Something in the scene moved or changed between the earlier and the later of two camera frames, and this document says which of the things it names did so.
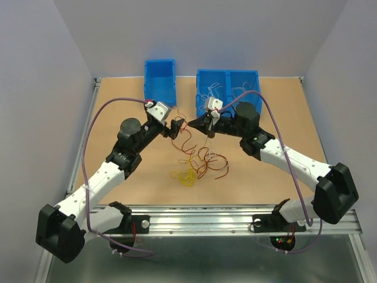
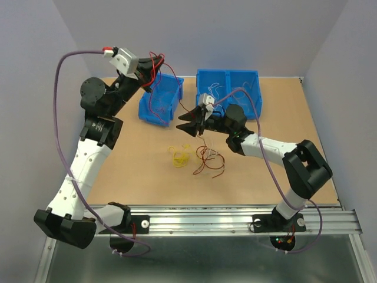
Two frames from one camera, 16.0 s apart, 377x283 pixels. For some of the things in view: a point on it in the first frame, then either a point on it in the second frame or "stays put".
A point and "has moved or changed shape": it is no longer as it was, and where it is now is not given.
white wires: x=212 y=92 stays put
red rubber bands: x=201 y=161 has moved or changed shape
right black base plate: x=274 y=223 stays put
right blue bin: x=240 y=81 stays put
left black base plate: x=142 y=226 stays put
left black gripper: x=175 y=127 -> x=144 y=73
